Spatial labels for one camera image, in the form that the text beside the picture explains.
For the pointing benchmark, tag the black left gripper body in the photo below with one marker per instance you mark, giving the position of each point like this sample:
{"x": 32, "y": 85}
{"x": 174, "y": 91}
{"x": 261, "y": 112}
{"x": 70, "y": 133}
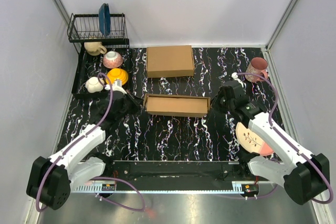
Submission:
{"x": 128, "y": 108}

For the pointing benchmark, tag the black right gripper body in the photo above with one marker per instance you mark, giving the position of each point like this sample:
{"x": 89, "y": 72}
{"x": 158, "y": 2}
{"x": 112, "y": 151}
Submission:
{"x": 228, "y": 106}

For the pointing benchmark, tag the brown cardboard box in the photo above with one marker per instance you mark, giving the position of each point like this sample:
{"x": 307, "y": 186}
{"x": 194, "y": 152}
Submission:
{"x": 176, "y": 105}
{"x": 170, "y": 61}

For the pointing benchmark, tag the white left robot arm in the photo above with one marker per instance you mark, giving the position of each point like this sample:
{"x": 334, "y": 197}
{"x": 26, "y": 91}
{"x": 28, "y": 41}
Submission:
{"x": 52, "y": 179}

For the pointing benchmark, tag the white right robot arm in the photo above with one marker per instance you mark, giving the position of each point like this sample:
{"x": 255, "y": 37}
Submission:
{"x": 274, "y": 154}

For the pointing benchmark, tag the closed brown cardboard box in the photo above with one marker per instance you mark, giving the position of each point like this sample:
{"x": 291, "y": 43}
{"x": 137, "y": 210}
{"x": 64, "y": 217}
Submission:
{"x": 170, "y": 61}

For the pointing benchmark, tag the orange yellow ribbed bowl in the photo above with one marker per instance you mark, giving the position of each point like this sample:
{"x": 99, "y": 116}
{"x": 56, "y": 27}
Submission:
{"x": 117, "y": 74}

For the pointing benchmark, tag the white flower-shaped cup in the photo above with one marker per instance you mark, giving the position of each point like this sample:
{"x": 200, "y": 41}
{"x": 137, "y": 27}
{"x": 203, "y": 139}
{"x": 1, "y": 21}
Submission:
{"x": 94, "y": 85}

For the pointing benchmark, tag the pink patterned mug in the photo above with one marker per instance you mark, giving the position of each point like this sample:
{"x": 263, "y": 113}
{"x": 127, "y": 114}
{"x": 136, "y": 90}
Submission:
{"x": 258, "y": 67}

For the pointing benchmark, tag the pink patterned bowl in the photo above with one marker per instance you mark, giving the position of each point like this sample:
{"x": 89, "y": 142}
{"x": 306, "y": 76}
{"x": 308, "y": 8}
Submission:
{"x": 112, "y": 59}

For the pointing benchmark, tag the cream pink floral plate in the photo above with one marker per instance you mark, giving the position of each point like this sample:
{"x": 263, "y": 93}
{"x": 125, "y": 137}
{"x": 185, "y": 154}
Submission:
{"x": 251, "y": 142}

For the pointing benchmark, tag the cream ceramic mug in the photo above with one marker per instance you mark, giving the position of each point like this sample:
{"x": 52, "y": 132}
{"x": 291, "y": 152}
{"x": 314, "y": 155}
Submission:
{"x": 95, "y": 48}

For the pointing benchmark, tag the blue plate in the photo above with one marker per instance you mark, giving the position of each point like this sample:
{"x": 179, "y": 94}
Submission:
{"x": 104, "y": 19}

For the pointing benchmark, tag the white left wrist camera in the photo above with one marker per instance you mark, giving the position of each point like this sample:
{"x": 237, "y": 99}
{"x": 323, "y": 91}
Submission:
{"x": 117, "y": 86}

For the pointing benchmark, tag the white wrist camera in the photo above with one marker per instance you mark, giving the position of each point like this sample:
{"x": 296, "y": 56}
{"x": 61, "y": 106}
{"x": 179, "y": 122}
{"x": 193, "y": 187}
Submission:
{"x": 117, "y": 86}
{"x": 235, "y": 77}

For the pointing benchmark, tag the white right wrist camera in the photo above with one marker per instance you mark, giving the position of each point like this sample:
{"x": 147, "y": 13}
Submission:
{"x": 235, "y": 77}

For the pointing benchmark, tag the black wire dish rack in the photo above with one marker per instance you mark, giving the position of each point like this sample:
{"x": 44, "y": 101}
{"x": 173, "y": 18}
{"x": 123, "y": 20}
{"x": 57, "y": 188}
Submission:
{"x": 85, "y": 30}

